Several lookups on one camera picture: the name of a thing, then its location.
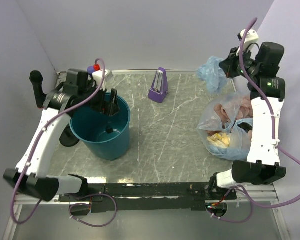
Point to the aluminium frame rail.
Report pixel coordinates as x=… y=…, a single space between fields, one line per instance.
x=148 y=71

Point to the teal plastic trash bin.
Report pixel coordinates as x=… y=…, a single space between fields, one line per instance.
x=107 y=137

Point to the light blue trash bag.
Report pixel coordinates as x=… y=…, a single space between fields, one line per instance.
x=212 y=75

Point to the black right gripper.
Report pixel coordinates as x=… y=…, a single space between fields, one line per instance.
x=228 y=65

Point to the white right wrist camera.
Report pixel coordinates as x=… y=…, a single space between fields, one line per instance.
x=251 y=37

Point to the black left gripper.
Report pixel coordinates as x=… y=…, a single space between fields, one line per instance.
x=108 y=108

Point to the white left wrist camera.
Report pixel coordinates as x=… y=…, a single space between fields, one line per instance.
x=101 y=76

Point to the black round stand base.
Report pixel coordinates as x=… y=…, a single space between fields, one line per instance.
x=67 y=138

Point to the clear bag with trash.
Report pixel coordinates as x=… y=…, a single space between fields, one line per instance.
x=226 y=126

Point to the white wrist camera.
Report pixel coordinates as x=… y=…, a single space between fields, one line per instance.
x=101 y=76
x=251 y=37

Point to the black microphone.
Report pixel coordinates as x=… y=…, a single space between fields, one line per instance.
x=36 y=80

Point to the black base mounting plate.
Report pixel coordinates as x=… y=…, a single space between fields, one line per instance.
x=151 y=196

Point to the purple metronome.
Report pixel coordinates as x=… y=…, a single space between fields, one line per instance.
x=159 y=88

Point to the purple microphone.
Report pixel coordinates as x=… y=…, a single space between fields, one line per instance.
x=91 y=70

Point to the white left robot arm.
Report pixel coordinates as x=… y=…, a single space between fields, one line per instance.
x=80 y=89

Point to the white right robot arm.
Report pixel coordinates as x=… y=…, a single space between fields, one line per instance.
x=267 y=94

